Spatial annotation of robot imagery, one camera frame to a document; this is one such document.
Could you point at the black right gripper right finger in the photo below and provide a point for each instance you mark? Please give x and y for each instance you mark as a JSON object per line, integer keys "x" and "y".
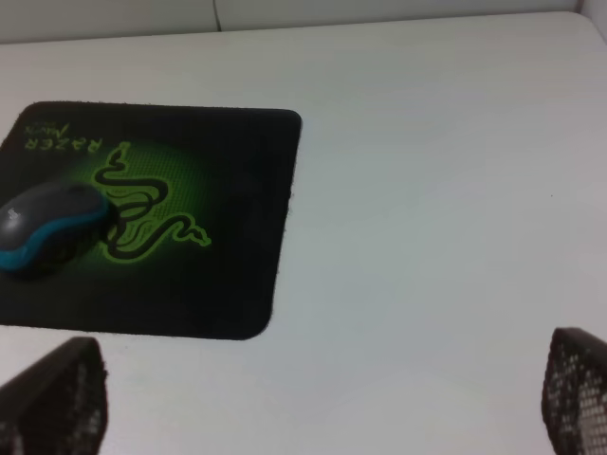
{"x": 574, "y": 392}

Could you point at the black and teal computer mouse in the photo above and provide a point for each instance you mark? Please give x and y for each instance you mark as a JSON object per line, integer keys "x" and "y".
{"x": 51, "y": 225}

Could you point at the black green snake mouse pad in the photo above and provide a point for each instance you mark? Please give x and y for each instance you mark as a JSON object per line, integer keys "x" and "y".
{"x": 198, "y": 201}

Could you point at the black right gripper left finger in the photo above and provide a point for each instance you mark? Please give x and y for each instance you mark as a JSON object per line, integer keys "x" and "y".
{"x": 59, "y": 404}

